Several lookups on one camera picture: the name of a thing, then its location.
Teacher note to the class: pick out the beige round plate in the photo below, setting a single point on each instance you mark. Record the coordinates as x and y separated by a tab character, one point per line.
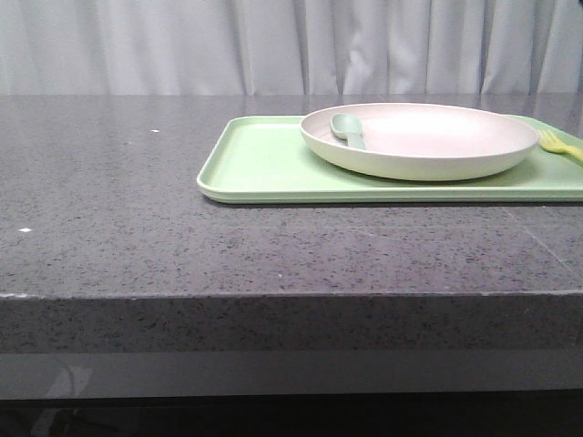
422	142

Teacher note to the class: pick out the yellow plastic fork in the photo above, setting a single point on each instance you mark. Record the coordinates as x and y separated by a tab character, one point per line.
551	143

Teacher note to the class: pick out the light green rectangular tray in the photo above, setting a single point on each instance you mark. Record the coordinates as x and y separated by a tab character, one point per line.
264	160

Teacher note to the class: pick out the teal green plastic spoon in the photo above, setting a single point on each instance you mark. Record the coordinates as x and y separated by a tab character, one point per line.
348	128

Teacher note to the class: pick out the white pleated curtain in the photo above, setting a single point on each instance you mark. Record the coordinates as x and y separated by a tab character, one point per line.
290	47

